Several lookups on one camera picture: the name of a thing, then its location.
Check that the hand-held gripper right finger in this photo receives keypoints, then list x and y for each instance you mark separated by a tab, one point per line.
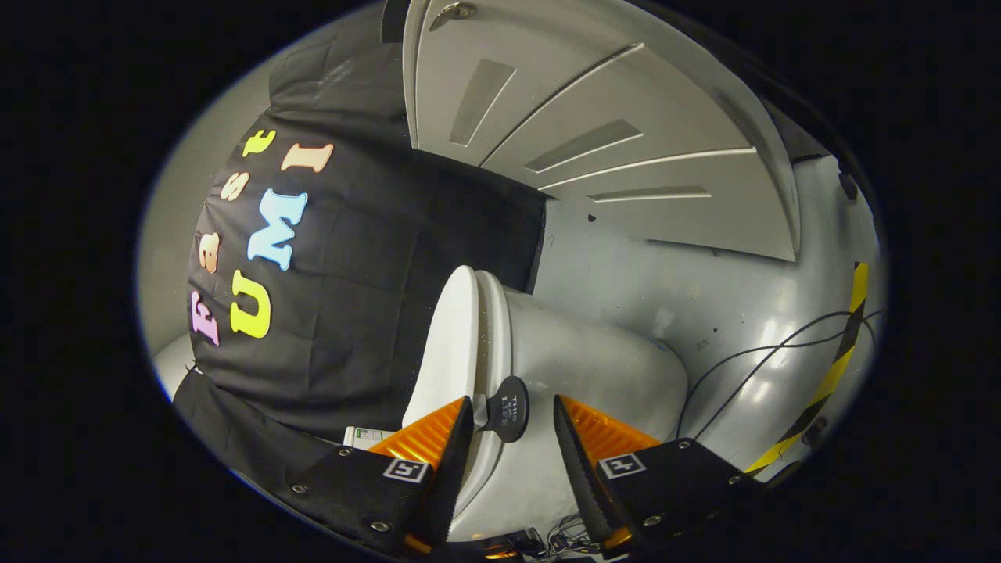
583	477

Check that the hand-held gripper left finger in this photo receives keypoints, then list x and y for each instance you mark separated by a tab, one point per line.
457	469

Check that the white toilet tank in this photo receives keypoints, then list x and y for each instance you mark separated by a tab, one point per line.
364	436

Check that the black backdrop cloth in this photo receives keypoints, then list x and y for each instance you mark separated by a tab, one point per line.
352	274

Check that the white louvered cabinet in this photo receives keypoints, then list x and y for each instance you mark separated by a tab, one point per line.
665	211

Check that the yellow black hazard tape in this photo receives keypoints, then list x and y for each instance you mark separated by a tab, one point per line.
841	360

